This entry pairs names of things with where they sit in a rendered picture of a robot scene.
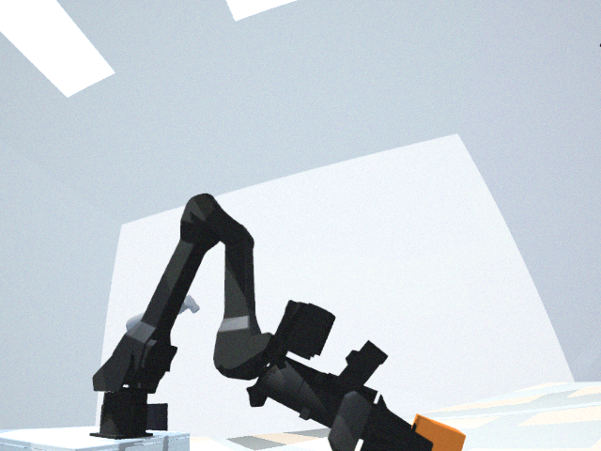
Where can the orange block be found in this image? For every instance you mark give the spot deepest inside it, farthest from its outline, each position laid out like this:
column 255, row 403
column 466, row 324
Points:
column 443, row 437

